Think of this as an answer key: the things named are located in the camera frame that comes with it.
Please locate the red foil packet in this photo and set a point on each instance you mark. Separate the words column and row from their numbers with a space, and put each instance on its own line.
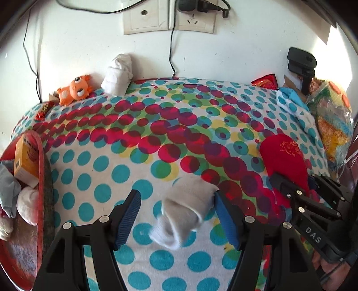
column 265, row 82

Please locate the clear bag of snacks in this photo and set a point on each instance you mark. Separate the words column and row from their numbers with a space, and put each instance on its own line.
column 332, row 120

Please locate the brown cardboard piece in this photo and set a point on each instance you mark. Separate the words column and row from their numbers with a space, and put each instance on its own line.
column 291, row 84

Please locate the small red packet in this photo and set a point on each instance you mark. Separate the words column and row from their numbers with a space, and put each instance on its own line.
column 44, row 112

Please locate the red sock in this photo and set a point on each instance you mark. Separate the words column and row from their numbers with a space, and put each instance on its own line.
column 282, row 159

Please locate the black clamp stand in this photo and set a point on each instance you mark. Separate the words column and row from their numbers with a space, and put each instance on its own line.
column 300, row 60

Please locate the plain blue cloth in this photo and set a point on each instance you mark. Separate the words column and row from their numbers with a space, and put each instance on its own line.
column 293, row 96

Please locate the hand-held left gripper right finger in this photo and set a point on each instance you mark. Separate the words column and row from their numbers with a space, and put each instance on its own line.
column 226, row 221

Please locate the polka dot cloth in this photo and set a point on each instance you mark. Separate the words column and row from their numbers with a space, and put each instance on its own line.
column 167, row 134

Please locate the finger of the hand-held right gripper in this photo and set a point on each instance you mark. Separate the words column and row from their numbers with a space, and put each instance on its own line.
column 332, row 190
column 293, row 195

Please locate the red tray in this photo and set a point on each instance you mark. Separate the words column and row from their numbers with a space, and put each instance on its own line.
column 25, row 251

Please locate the orange cardboard box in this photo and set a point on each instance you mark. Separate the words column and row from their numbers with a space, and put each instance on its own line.
column 26, row 162

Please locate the white plastic-wrapped bundle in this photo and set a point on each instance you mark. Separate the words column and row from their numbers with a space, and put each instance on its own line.
column 5, row 229

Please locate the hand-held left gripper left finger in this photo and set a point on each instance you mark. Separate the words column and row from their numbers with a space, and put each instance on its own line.
column 128, row 221

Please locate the grey and white sock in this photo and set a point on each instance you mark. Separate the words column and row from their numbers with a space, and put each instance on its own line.
column 187, row 201

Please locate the black plug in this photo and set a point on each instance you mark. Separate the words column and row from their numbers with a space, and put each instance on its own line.
column 212, row 7

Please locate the white wall socket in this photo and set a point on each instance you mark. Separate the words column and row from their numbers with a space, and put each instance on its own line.
column 145, row 19
column 193, row 23

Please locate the black charger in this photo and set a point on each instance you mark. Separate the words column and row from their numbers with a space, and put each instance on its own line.
column 187, row 5

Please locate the orange toy figure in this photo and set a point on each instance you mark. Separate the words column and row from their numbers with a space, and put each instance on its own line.
column 75, row 89

